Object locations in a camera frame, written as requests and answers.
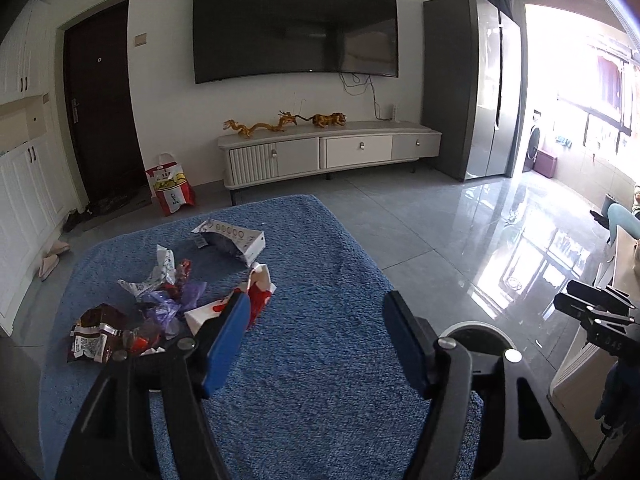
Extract red and yellow shopping bag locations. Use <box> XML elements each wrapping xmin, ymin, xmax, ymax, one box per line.
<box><xmin>145</xmin><ymin>152</ymin><xmax>197</xmax><ymax>217</ymax></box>

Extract white wall cabinet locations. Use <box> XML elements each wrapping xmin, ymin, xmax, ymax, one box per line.
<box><xmin>0</xmin><ymin>0</ymin><xmax>84</xmax><ymax>339</ymax></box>

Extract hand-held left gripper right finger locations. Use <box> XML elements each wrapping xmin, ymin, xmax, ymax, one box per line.
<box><xmin>382</xmin><ymin>290</ymin><xmax>588</xmax><ymax>480</ymax></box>

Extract golden dragon figurine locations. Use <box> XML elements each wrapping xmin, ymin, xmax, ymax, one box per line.
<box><xmin>223</xmin><ymin>109</ymin><xmax>302</xmax><ymax>137</ymax></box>

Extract person's right hand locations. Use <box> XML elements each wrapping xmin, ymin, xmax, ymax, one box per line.
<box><xmin>594</xmin><ymin>357</ymin><xmax>640</xmax><ymax>433</ymax></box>

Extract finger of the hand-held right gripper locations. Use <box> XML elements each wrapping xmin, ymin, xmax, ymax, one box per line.
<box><xmin>552</xmin><ymin>293</ymin><xmax>637</xmax><ymax>332</ymax></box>
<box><xmin>566</xmin><ymin>280</ymin><xmax>637</xmax><ymax>311</ymax></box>

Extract white television cabinet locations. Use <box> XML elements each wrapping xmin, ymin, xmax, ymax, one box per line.
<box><xmin>216</xmin><ymin>120</ymin><xmax>443</xmax><ymax>206</ymax></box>

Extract black wall television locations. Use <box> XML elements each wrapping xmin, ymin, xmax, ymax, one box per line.
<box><xmin>193</xmin><ymin>0</ymin><xmax>399</xmax><ymax>85</ymax></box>

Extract washing machine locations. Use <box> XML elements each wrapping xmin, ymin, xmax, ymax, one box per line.
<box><xmin>522</xmin><ymin>110</ymin><xmax>544</xmax><ymax>174</ymax></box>

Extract dark shoes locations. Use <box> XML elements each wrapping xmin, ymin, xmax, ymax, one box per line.
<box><xmin>62</xmin><ymin>208</ymin><xmax>89</xmax><ymax>234</ymax></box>

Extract beige side table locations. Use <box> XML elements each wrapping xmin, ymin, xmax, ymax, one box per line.
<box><xmin>547</xmin><ymin>224</ymin><xmax>640</xmax><ymax>466</ymax></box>

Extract white trash bin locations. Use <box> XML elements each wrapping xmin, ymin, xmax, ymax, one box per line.
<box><xmin>440</xmin><ymin>321</ymin><xmax>518</xmax><ymax>361</ymax></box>

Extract red and white carton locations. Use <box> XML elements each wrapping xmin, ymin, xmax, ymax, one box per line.
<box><xmin>184</xmin><ymin>262</ymin><xmax>277</xmax><ymax>333</ymax></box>

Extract dark brown door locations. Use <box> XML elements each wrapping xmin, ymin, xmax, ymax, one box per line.
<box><xmin>63</xmin><ymin>0</ymin><xmax>149</xmax><ymax>206</ymax></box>

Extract hanging television cables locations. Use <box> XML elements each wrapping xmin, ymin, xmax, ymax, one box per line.
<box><xmin>338</xmin><ymin>72</ymin><xmax>382</xmax><ymax>121</ymax></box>

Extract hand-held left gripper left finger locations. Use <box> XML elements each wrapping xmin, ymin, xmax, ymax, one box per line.
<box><xmin>55</xmin><ymin>291</ymin><xmax>251</xmax><ymax>480</ymax></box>

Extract brown snack packet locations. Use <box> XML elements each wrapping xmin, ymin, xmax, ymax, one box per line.
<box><xmin>68</xmin><ymin>303</ymin><xmax>130</xmax><ymax>364</ymax></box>

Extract small red candy wrapper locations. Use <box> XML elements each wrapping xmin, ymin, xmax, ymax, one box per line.
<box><xmin>172</xmin><ymin>259</ymin><xmax>194</xmax><ymax>291</ymax></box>

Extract red orange wrapper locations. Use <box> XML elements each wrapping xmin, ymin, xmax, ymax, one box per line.
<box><xmin>125</xmin><ymin>329</ymin><xmax>167</xmax><ymax>357</ymax></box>

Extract white wrapper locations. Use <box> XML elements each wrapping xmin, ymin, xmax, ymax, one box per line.
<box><xmin>118</xmin><ymin>245</ymin><xmax>176</xmax><ymax>306</ymax></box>

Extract dark doormat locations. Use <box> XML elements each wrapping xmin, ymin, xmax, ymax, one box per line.
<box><xmin>82</xmin><ymin>189</ymin><xmax>154</xmax><ymax>231</ymax></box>

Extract white box with circle print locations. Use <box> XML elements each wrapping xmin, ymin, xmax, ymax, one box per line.
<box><xmin>191</xmin><ymin>218</ymin><xmax>266</xmax><ymax>267</ymax></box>

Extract grey refrigerator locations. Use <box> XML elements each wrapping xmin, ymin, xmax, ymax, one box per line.
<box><xmin>422</xmin><ymin>0</ymin><xmax>522</xmax><ymax>182</ymax></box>

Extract purple plastic bag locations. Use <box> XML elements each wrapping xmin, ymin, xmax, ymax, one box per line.
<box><xmin>139</xmin><ymin>280</ymin><xmax>207</xmax><ymax>337</ymax></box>

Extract blue fuzzy blanket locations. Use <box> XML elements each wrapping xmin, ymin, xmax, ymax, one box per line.
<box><xmin>39</xmin><ymin>194</ymin><xmax>483</xmax><ymax>480</ymax></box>

